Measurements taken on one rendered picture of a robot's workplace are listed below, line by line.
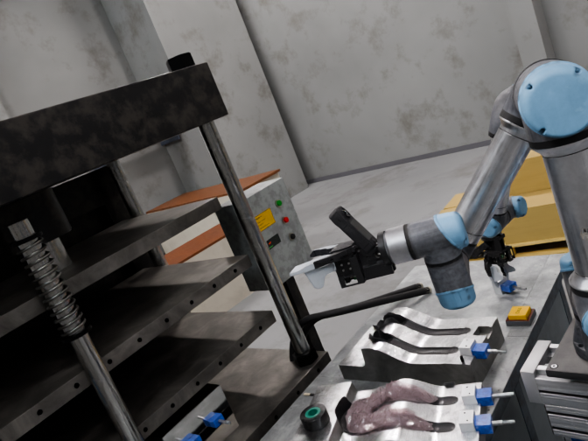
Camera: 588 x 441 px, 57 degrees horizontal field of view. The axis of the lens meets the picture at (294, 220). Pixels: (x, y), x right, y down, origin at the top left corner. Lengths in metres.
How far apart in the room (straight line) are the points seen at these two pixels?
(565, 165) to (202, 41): 8.71
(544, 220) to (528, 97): 3.33
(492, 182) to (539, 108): 0.24
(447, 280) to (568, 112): 0.37
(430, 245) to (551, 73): 0.37
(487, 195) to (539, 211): 3.10
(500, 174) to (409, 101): 7.71
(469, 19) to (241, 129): 4.00
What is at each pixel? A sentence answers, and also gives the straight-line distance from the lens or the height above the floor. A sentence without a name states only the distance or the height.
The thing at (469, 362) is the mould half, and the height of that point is 0.89.
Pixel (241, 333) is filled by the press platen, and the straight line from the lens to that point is 2.08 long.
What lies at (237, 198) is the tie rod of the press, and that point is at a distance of 2.01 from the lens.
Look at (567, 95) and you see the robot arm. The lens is 0.98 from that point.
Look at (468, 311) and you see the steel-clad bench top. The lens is 2.16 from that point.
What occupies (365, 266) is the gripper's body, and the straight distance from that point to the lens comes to 1.12.
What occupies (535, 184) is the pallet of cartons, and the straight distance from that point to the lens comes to 4.56.
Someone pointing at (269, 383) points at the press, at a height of 0.79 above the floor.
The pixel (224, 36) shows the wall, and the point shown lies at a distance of 9.83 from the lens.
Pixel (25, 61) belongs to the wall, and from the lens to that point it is 9.22.
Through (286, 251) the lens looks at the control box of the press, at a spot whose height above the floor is 1.18.
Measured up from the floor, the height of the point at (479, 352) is 0.90.
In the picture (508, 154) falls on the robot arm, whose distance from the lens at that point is 1.15.
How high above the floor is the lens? 1.80
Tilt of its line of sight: 13 degrees down
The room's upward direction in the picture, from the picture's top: 22 degrees counter-clockwise
